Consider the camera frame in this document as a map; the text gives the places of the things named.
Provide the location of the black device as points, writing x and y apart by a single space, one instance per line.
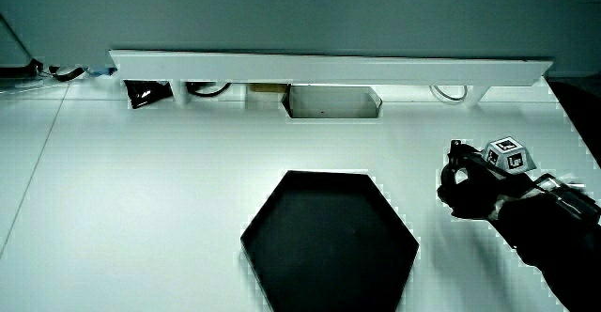
19 71

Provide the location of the white open box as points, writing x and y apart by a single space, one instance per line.
333 103

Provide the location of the black crumpled bag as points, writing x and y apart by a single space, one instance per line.
145 93

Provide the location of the black hexagonal tray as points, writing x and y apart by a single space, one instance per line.
328 246

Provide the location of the person's right forearm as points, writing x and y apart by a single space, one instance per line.
554 237

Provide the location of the brown cardboard box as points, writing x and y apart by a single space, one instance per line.
267 88

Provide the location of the black tape roll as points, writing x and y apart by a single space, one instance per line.
445 177

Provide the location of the white desk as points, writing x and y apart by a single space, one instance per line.
141 185

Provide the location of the blue plastic piece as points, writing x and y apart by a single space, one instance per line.
101 71

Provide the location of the person's right hand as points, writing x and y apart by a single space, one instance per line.
474 199

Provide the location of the white desk shelf riser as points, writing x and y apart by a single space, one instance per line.
328 69

